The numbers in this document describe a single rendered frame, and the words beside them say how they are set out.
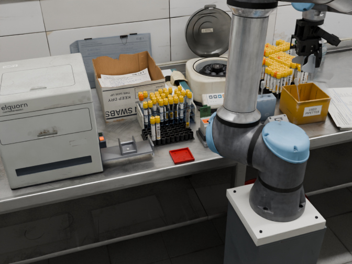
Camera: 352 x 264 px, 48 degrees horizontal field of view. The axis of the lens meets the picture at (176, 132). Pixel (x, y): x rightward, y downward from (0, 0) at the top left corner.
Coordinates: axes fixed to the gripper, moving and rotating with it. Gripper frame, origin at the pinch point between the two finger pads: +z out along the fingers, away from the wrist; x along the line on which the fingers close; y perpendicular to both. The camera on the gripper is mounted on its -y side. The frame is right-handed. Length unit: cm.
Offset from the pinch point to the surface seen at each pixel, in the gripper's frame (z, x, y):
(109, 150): 14, 11, 74
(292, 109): 12.5, 3.4, 6.3
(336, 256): 105, 4, -33
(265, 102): 8.9, 1.8, 16.3
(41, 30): -9, -46, 94
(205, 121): 10.0, 7.3, 40.8
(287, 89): 9.2, -6.2, 3.8
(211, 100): 13.3, -12.2, 32.2
